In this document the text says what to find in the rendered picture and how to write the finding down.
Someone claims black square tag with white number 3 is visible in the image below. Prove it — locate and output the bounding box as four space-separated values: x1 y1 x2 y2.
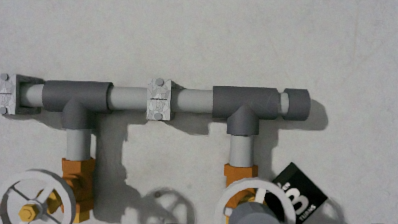
263 162 328 224

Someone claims grey pipe assembly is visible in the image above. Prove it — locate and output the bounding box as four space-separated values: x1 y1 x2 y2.
0 73 311 224

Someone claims grey round cap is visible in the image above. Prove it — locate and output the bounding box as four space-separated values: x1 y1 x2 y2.
228 201 281 224

